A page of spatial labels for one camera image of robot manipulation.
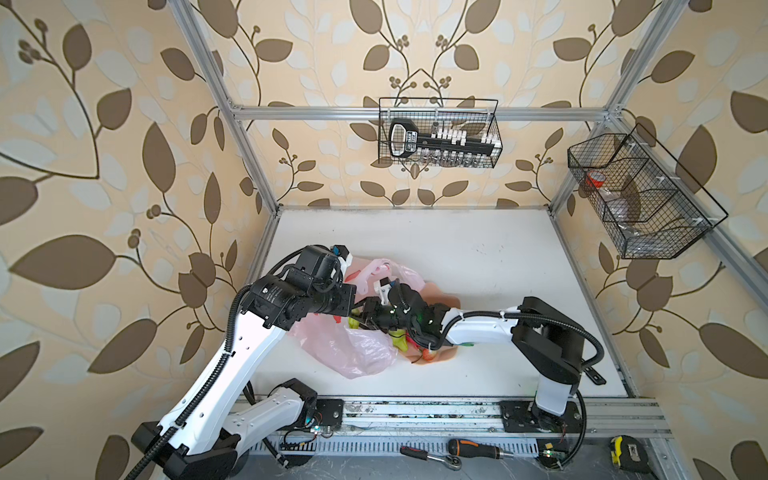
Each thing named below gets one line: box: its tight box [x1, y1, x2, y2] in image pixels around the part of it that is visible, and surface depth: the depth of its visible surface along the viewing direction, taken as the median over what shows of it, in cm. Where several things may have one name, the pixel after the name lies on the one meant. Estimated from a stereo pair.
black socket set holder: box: [389, 118, 502, 157], surface depth 84 cm
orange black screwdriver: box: [448, 439, 514, 459], surface depth 69 cm
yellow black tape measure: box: [609, 435, 652, 475], surface depth 68 cm
